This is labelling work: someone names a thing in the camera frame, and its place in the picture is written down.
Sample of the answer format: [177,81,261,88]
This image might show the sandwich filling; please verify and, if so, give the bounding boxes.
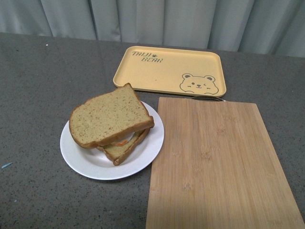
[110,133,134,146]

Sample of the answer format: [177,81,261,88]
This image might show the bread slice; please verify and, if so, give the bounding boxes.
[97,128,150,166]
[69,83,154,149]

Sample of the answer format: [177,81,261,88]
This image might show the white round plate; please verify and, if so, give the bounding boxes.
[60,103,164,180]

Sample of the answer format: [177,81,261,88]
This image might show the metal board hanging loop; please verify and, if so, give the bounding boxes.
[191,96,226,102]

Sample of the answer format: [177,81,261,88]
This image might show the yellow bear tray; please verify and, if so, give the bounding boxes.
[113,46,226,97]

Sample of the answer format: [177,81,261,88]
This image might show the bamboo cutting board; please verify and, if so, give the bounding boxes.
[146,97,305,229]

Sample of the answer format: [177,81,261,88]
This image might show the grey curtain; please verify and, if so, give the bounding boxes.
[0,0,305,57]

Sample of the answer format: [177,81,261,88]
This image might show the small blue scrap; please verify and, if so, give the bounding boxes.
[1,162,13,169]

